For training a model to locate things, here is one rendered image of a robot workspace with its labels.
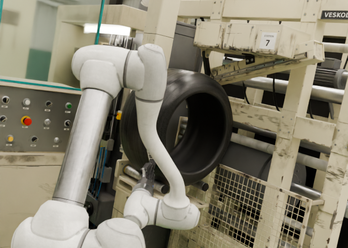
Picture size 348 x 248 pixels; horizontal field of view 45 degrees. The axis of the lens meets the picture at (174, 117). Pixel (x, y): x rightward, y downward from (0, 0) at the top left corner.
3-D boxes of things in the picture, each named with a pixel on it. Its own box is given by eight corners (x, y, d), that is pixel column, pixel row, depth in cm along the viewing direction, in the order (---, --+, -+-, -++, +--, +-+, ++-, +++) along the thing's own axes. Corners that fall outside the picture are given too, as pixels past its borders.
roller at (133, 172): (124, 164, 230) (131, 165, 233) (121, 172, 230) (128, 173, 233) (163, 185, 204) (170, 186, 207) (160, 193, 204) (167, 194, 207)
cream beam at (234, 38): (191, 46, 244) (196, 20, 243) (221, 53, 261) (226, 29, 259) (276, 55, 199) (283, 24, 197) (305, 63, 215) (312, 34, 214)
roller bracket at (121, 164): (113, 176, 230) (116, 159, 229) (169, 175, 256) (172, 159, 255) (116, 178, 227) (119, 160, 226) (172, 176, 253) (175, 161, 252)
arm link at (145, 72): (168, 92, 153) (131, 86, 154) (173, 43, 146) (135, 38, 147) (160, 104, 141) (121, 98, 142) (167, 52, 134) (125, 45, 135)
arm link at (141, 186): (133, 208, 174) (135, 200, 179) (154, 206, 172) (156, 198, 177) (127, 191, 170) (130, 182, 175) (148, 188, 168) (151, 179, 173)
